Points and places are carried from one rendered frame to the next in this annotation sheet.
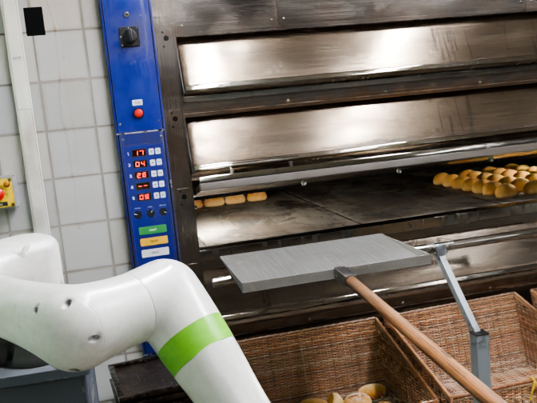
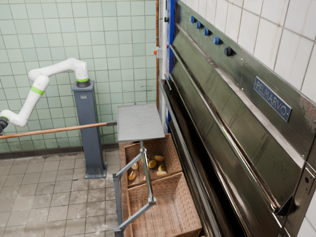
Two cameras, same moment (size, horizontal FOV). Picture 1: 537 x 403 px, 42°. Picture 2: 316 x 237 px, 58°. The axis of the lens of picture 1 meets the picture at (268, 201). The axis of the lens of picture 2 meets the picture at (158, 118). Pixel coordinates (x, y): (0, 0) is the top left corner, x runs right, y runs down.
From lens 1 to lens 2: 329 cm
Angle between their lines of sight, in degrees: 89
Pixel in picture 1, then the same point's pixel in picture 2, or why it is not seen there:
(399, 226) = not seen: hidden behind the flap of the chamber
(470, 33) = (219, 85)
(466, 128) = (205, 133)
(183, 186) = not seen: hidden behind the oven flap
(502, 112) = (217, 143)
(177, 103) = not seen: hidden behind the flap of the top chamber
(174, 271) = (37, 77)
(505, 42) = (224, 105)
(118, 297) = (31, 74)
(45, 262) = (75, 68)
